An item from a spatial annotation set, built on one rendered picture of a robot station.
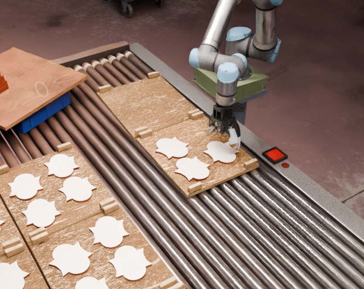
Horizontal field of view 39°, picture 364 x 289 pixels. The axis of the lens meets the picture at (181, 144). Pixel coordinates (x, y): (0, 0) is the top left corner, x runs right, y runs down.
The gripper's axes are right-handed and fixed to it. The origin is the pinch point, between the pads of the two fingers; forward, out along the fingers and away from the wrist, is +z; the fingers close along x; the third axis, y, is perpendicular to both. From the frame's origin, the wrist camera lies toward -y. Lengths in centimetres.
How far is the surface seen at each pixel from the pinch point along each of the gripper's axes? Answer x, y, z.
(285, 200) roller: 34.1, 3.6, 7.9
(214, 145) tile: -4.9, 0.9, 4.9
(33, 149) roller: -59, 55, 8
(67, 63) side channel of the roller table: -106, 4, 6
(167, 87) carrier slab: -53, -18, 6
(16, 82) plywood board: -92, 41, -4
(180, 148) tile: -13.2, 12.7, 4.9
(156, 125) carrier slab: -33.1, 7.9, 6.1
